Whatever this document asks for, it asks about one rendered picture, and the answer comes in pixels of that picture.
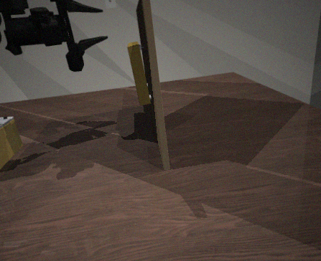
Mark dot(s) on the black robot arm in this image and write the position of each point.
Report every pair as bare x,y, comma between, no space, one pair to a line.
17,31

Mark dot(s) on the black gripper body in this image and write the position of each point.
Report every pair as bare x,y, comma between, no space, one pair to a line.
74,61

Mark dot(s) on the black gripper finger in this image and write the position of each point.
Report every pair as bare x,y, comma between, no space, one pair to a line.
84,44
74,6

